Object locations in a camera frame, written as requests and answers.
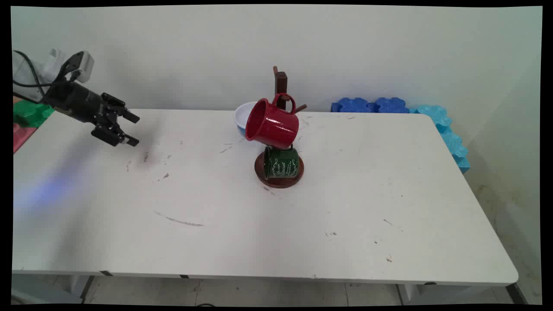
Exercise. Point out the green foam tile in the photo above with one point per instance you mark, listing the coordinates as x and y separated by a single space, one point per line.
28 114

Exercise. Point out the red foam tile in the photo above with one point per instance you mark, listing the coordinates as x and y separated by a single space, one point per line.
20 136

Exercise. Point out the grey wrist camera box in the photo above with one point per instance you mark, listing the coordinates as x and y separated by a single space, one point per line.
84 65

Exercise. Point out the light blue foam tile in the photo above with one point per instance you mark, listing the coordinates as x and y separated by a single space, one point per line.
456 149
434 114

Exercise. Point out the white table leg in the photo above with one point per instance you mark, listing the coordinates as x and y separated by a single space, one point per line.
80 285
432 293

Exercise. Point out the dark blue foam tile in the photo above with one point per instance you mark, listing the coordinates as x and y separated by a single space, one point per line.
352 105
391 105

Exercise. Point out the green enamel mug white print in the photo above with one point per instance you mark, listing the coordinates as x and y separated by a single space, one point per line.
281 164

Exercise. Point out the blue bowl white inside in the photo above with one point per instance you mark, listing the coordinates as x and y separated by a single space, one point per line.
242 114

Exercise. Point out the red enamel mug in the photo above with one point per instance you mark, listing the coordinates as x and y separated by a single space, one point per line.
276 125

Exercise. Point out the brown wooden mug tree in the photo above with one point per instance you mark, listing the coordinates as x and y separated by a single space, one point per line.
281 183

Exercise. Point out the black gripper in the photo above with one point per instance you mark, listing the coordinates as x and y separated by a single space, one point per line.
75 100

